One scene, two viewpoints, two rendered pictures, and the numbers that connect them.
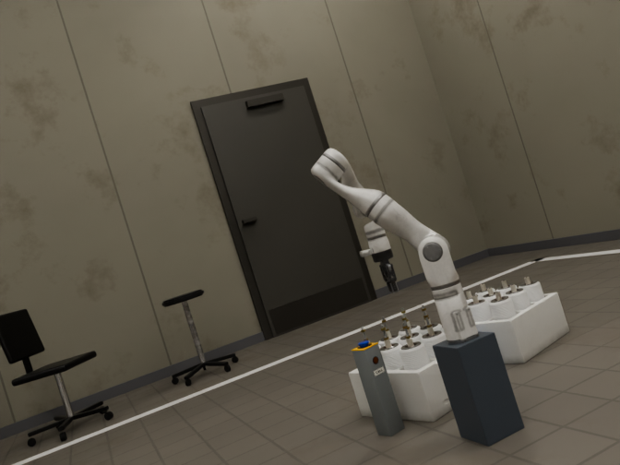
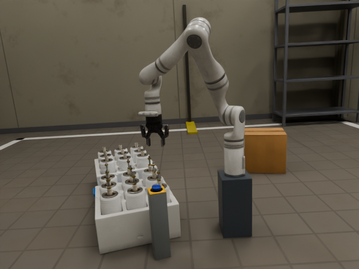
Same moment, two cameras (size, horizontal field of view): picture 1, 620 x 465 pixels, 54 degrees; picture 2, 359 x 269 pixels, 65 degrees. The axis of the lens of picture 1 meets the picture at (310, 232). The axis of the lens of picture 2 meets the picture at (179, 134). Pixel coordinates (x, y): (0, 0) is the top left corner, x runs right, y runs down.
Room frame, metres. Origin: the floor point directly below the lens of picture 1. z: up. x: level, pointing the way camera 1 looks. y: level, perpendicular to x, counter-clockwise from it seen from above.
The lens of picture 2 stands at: (1.63, 0.93, 0.81)
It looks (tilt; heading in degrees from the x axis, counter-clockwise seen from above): 13 degrees down; 292
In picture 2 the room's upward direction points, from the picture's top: 3 degrees counter-clockwise
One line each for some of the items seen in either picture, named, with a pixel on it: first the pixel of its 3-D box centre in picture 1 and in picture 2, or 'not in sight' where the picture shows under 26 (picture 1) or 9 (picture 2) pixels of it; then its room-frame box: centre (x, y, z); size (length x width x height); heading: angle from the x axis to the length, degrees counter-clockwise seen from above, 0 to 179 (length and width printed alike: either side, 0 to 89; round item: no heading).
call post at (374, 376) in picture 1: (378, 389); (159, 223); (2.14, -0.06, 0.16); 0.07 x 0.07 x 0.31; 37
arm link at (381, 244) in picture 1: (374, 244); (151, 108); (2.21, -0.21, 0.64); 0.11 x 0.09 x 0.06; 94
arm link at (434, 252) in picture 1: (438, 262); (233, 124); (1.87, -0.35, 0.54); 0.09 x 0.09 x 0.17; 71
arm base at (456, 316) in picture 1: (454, 312); (233, 157); (1.87, -0.35, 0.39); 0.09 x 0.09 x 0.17; 22
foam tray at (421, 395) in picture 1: (422, 375); (134, 209); (2.38, -0.25, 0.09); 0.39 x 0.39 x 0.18; 37
